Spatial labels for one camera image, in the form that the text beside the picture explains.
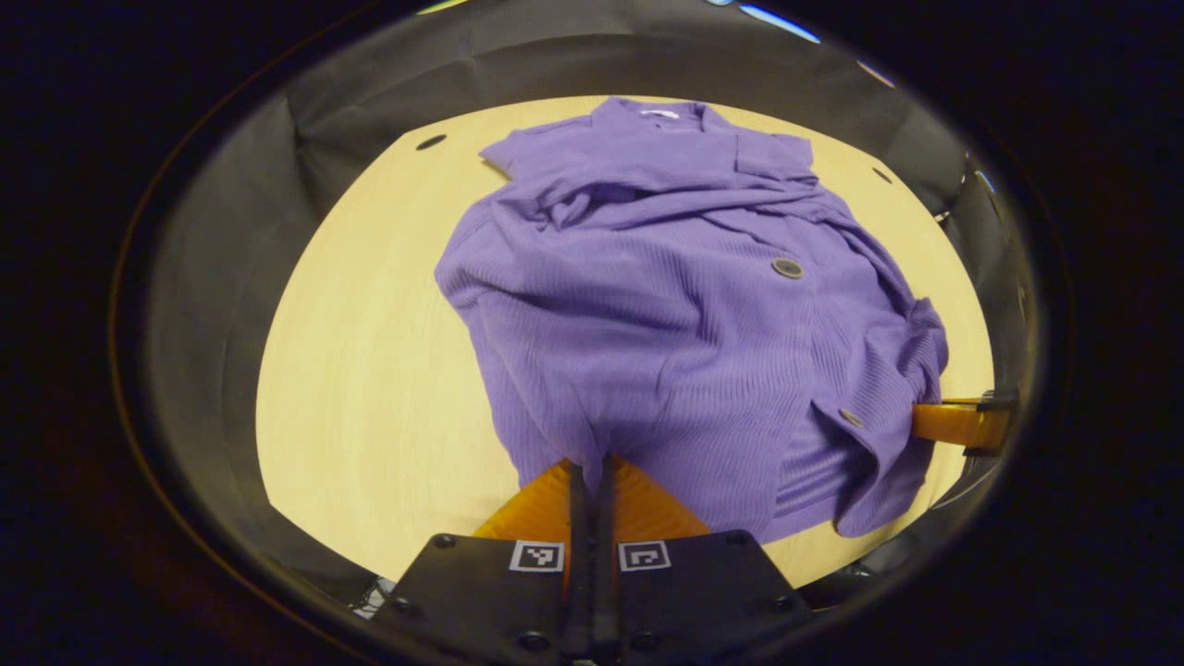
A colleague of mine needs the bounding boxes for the purple knit cardigan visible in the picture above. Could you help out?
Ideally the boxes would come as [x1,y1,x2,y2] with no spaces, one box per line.
[433,96,951,545]

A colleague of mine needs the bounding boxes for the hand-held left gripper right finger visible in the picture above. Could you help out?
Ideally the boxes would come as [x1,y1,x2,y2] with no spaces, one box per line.
[592,453,815,662]

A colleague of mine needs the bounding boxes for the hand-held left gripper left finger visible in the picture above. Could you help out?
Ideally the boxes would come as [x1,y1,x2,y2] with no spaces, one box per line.
[388,460,595,662]

